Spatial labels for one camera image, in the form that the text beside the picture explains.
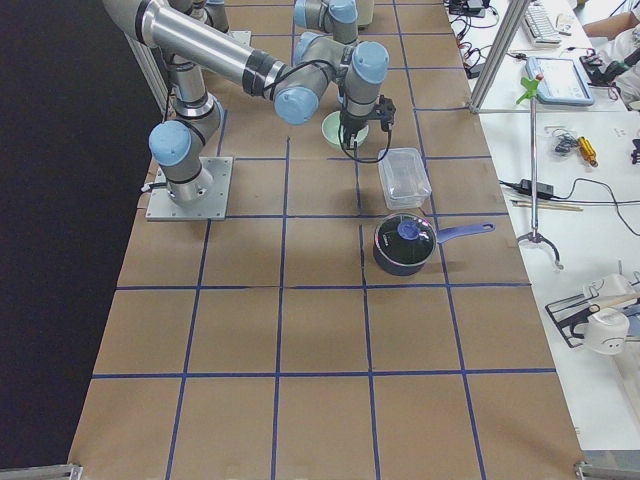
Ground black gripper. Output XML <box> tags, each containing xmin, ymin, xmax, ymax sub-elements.
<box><xmin>338</xmin><ymin>110</ymin><xmax>375</xmax><ymax>150</ymax></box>

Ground green bowl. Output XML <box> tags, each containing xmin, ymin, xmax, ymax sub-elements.
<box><xmin>321</xmin><ymin>111</ymin><xmax>369</xmax><ymax>150</ymax></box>

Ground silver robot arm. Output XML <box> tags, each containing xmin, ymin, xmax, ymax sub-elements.
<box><xmin>104</xmin><ymin>1</ymin><xmax>395</xmax><ymax>220</ymax></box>
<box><xmin>191</xmin><ymin>0</ymin><xmax>358</xmax><ymax>45</ymax></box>

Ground clear plastic food container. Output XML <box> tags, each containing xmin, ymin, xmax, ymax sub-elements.
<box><xmin>378</xmin><ymin>148</ymin><xmax>432</xmax><ymax>210</ymax></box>

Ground blue saucepan with lid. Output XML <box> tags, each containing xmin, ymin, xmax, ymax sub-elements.
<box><xmin>372</xmin><ymin>213</ymin><xmax>495</xmax><ymax>276</ymax></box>

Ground wooden chopsticks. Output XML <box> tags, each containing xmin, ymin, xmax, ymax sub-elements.
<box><xmin>510</xmin><ymin>199</ymin><xmax>584</xmax><ymax>212</ymax></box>

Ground metal reacher grabber tool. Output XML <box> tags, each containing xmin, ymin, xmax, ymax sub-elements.
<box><xmin>516</xmin><ymin>73</ymin><xmax>564</xmax><ymax>271</ymax></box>

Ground black power adapter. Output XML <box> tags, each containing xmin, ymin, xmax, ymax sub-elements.
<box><xmin>516</xmin><ymin>179</ymin><xmax>554</xmax><ymax>200</ymax></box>

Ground blue teach pendant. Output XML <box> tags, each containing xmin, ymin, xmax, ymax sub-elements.
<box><xmin>525</xmin><ymin>57</ymin><xmax>594</xmax><ymax>106</ymax></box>

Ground white keyboard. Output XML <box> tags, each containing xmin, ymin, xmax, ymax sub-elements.
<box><xmin>523</xmin><ymin>3</ymin><xmax>562</xmax><ymax>46</ymax></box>

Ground white smiley mug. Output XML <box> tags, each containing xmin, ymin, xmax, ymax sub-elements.
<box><xmin>582</xmin><ymin>273</ymin><xmax>636</xmax><ymax>356</ymax></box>

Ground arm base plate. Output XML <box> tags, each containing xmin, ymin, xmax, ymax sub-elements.
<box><xmin>227</xmin><ymin>30</ymin><xmax>252</xmax><ymax>46</ymax></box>
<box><xmin>145</xmin><ymin>156</ymin><xmax>234</xmax><ymax>221</ymax></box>

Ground aluminium frame post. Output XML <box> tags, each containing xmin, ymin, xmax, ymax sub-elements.
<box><xmin>468</xmin><ymin>0</ymin><xmax>528</xmax><ymax>114</ymax></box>

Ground yellow handled tool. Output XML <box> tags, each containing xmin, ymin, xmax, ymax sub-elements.
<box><xmin>577</xmin><ymin>136</ymin><xmax>598</xmax><ymax>168</ymax></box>

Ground black wire rack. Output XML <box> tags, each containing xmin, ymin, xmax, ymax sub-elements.
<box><xmin>544</xmin><ymin>294</ymin><xmax>592</xmax><ymax>348</ymax></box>

